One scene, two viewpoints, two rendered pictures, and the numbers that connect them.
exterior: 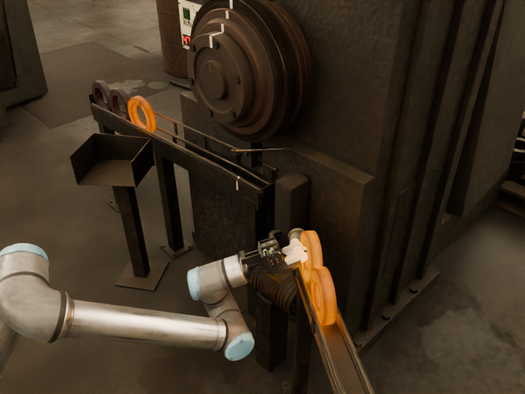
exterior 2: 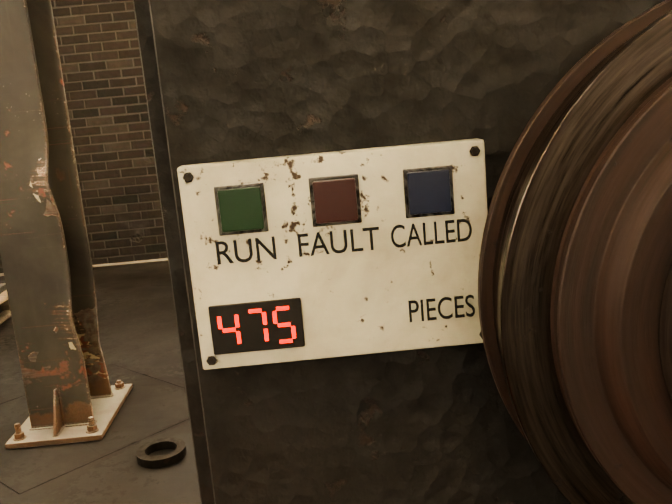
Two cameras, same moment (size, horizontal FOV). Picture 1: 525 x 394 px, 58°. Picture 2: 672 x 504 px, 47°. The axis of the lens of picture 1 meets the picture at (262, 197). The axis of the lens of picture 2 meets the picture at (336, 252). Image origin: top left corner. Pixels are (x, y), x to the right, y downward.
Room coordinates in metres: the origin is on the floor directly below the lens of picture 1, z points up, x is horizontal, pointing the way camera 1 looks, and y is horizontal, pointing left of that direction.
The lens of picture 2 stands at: (1.38, 0.71, 1.29)
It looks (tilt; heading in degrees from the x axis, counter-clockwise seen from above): 12 degrees down; 313
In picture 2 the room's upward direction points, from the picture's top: 5 degrees counter-clockwise
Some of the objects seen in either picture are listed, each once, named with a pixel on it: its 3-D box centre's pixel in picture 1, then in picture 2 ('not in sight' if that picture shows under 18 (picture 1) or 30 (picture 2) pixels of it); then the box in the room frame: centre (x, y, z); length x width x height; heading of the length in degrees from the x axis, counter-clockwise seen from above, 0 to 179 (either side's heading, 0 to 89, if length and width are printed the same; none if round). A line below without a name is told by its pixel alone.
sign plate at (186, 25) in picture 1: (202, 30); (339, 255); (1.82, 0.22, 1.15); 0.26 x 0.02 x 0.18; 44
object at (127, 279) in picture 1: (126, 216); not in sight; (1.70, 0.62, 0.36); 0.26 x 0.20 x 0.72; 79
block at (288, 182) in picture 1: (291, 206); not in sight; (1.34, -0.10, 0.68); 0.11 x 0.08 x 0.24; 134
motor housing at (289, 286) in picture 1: (279, 323); not in sight; (1.17, -0.06, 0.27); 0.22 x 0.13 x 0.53; 44
